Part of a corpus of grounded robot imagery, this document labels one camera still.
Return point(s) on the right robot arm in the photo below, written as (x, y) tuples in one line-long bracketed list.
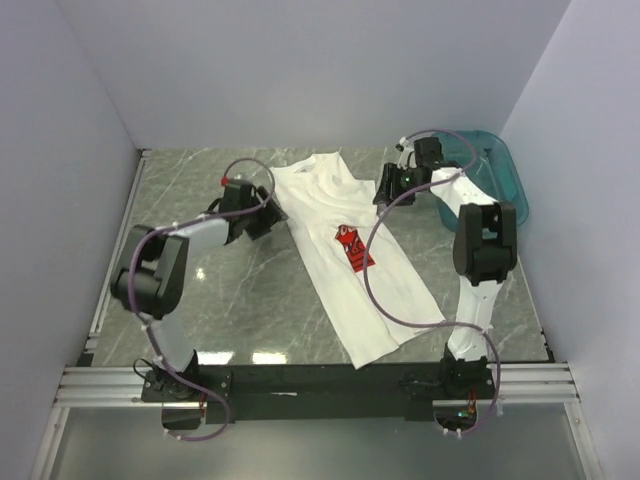
[(484, 249)]

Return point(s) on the white t-shirt red print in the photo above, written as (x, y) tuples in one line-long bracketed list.
[(373, 296)]

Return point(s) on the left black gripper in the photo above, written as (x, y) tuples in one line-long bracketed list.
[(270, 215)]

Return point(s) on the aluminium frame rail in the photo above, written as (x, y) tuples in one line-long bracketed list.
[(113, 387)]

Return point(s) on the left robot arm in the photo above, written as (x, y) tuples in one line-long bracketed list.
[(151, 273)]

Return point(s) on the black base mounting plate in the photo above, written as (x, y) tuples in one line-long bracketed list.
[(335, 391)]

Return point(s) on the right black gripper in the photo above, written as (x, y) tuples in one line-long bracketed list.
[(391, 176)]

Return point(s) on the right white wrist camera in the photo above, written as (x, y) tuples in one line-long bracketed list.
[(406, 151)]

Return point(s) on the teal plastic bin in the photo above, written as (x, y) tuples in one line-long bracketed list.
[(494, 171)]

